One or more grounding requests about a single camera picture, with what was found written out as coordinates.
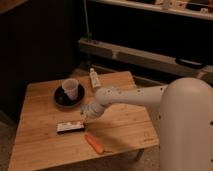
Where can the black and white eraser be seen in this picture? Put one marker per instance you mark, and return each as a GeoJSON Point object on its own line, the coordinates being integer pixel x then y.
{"type": "Point", "coordinates": [71, 126]}

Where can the vertical metal pole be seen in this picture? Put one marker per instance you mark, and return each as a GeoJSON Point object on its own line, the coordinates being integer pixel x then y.
{"type": "Point", "coordinates": [88, 35]}

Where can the long wall shelf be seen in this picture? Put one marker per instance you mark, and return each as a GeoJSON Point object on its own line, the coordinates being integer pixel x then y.
{"type": "Point", "coordinates": [157, 8]}

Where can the low wooden bench ledge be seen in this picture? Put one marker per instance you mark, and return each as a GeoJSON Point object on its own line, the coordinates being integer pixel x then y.
{"type": "Point", "coordinates": [143, 58]}

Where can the wooden table leg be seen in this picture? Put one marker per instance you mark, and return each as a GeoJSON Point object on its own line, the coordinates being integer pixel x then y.
{"type": "Point", "coordinates": [139, 155]}

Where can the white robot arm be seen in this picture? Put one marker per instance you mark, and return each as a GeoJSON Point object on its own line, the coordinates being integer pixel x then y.
{"type": "Point", "coordinates": [185, 108]}

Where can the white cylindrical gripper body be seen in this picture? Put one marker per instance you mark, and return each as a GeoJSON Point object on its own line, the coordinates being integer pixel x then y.
{"type": "Point", "coordinates": [93, 110]}

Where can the black round plate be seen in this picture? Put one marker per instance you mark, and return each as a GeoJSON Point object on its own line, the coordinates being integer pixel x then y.
{"type": "Point", "coordinates": [63, 100]}

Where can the white tube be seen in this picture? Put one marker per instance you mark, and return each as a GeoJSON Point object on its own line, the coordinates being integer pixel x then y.
{"type": "Point", "coordinates": [95, 82]}

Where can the black handle on shelf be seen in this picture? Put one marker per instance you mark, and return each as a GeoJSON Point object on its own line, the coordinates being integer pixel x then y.
{"type": "Point", "coordinates": [190, 64]}

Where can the orange carrot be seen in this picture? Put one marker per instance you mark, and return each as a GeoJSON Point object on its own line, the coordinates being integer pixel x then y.
{"type": "Point", "coordinates": [95, 143]}

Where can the white paper cup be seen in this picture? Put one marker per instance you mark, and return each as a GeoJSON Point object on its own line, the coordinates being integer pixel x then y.
{"type": "Point", "coordinates": [70, 87]}

